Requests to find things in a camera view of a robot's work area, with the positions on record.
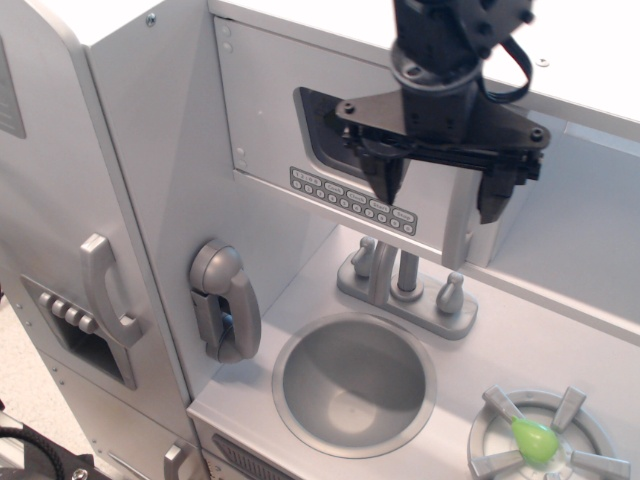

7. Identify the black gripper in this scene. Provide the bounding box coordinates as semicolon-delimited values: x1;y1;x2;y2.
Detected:
335;87;550;224

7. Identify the white toy microwave door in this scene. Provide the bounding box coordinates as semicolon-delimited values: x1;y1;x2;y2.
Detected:
215;7;477;260

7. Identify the grey lower door handle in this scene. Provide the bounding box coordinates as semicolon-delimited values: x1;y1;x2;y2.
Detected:
163;443;199;480

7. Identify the grey toy stove burner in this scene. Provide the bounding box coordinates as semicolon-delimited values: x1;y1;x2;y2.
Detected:
467;385;632;479

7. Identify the grey toy faucet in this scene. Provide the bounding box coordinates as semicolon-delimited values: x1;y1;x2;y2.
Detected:
337;236;478;340

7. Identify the grey fridge label plate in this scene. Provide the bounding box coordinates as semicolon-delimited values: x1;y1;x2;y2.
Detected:
0;40;26;139

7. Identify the grey round toy sink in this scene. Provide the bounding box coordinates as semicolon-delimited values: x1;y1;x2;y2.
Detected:
272;313;437;459

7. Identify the grey fridge door handle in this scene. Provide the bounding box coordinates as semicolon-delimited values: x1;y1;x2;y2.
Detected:
80;233;143;348

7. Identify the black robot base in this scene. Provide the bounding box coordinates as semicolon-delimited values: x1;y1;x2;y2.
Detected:
1;403;105;479

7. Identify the grey toy telephone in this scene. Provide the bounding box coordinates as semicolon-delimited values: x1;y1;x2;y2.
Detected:
189;240;261;364

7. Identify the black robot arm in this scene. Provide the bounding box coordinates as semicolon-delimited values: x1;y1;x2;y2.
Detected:
335;1;550;224

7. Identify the green toy pear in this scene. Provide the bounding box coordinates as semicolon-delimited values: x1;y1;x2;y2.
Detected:
511;417;560;465

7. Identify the white toy kitchen cabinet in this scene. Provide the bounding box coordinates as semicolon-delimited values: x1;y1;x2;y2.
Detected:
1;1;639;479

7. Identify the grey toy ice dispenser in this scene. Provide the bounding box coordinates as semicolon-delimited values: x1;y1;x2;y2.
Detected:
20;275;137;390

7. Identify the grey oven control panel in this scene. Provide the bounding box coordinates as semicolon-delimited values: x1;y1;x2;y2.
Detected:
212;434;293;480

